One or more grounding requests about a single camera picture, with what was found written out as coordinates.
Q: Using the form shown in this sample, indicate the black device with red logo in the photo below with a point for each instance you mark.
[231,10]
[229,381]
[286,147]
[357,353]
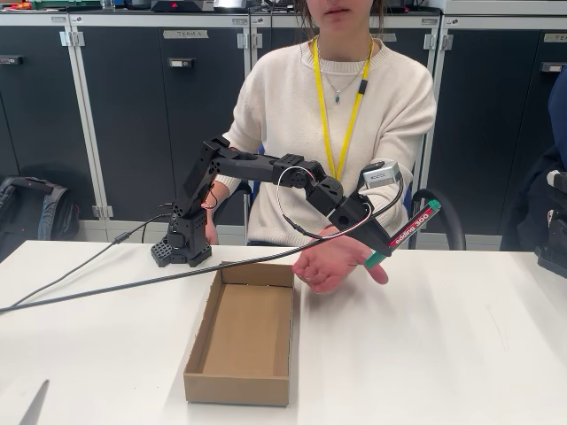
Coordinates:
[181,5]

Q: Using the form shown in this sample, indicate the person in dark blue clothes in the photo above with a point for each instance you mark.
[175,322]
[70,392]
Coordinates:
[558,115]

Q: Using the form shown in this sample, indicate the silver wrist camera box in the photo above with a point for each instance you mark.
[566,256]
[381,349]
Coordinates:
[381,175]

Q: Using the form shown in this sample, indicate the dark grey backpack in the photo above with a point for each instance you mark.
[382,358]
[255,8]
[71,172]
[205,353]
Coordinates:
[44,212]

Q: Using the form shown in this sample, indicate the person in cream sweater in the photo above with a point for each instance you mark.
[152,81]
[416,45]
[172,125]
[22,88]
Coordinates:
[283,110]

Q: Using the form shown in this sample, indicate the person's left hand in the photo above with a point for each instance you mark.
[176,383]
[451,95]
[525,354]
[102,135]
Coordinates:
[330,268]

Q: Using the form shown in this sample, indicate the idle black robot arm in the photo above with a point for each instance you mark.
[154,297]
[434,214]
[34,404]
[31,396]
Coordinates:
[556,208]

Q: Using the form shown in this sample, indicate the small black clip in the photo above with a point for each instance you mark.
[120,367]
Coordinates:
[362,87]

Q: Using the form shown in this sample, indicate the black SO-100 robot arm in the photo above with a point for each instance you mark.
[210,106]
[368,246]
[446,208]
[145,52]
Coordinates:
[248,166]

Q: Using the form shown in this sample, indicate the person's left forearm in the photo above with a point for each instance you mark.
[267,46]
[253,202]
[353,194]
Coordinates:
[405,152]

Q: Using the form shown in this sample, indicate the clear glass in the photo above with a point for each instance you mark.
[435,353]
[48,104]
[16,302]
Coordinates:
[109,3]

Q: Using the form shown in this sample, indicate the brown cardboard box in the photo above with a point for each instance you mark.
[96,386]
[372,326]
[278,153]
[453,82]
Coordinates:
[248,327]

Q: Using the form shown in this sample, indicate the person's right forearm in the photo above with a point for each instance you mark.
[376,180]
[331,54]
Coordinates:
[232,183]

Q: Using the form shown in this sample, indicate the green box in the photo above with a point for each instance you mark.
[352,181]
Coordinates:
[66,4]

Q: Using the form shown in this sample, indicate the blue chair with black armrests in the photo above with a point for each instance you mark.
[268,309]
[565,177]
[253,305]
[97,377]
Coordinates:
[456,221]

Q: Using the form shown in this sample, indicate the grey tape label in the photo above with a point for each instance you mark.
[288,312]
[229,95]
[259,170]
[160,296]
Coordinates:
[185,34]
[556,37]

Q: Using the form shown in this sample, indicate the green edding 300 marker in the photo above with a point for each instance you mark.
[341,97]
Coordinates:
[412,226]

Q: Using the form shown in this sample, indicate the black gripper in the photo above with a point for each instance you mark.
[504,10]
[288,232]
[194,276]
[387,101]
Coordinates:
[353,218]

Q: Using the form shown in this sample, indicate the person's right hand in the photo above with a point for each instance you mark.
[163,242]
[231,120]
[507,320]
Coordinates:
[212,226]

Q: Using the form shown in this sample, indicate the grey flat strip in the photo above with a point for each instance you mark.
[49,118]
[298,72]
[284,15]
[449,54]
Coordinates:
[35,407]

